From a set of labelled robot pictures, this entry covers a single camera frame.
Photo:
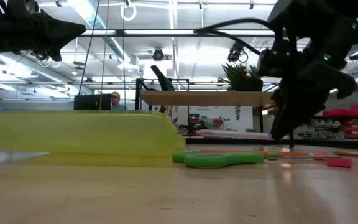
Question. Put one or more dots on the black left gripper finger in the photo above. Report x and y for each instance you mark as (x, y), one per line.
(61, 31)

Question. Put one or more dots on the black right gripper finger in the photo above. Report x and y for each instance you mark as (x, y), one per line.
(294, 109)

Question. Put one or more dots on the pink eraser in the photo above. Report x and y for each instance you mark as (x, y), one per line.
(339, 163)

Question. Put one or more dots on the yellow transparent pencil case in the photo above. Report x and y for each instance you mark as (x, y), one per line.
(73, 133)

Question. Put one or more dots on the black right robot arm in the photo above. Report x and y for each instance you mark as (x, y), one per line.
(322, 18)

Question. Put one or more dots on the shelving with red grey bins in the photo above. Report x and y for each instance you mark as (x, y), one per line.
(353, 123)

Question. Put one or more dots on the potted succulent plant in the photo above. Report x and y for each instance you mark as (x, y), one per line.
(242, 81)

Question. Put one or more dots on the black overhead light bar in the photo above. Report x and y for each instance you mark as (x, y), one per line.
(120, 32)

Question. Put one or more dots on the black monitor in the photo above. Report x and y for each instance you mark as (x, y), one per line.
(92, 102)

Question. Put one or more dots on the wooden riser shelf black legs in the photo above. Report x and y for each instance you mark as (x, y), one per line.
(207, 98)

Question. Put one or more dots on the person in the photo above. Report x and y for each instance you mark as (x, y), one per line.
(116, 101)

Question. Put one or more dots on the black stapler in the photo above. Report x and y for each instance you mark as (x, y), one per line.
(163, 79)

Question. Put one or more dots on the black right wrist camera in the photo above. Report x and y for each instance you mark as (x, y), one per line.
(272, 62)

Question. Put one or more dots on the round black overhead camera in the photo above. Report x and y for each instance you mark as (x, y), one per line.
(158, 54)

